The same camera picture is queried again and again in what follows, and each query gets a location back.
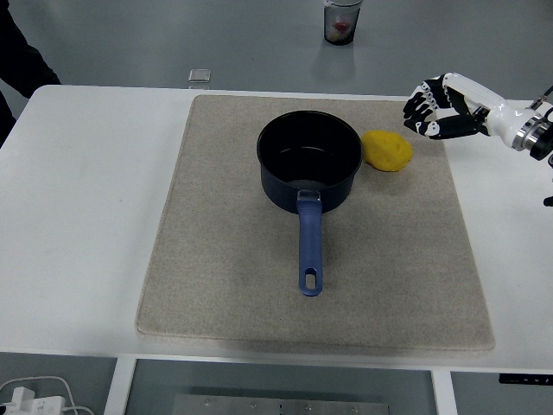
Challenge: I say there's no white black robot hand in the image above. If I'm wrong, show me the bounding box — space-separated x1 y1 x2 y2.
403 73 539 151

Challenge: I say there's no blue pot with handle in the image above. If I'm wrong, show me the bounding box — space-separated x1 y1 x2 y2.
257 110 364 297

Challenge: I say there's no black cup with contents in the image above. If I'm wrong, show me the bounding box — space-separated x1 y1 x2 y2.
322 0 362 46

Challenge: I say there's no beige fabric mat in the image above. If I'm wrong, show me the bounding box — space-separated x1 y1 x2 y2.
136 94 496 352

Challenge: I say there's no black table control panel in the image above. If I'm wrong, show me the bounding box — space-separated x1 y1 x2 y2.
499 372 553 385

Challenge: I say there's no white table leg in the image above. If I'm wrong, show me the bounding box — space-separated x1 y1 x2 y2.
102 356 138 415
430 368 458 415

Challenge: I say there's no person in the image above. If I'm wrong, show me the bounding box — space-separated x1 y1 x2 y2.
0 0 61 148

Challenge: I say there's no white power strip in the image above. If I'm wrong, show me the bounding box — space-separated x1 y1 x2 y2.
3 386 66 415

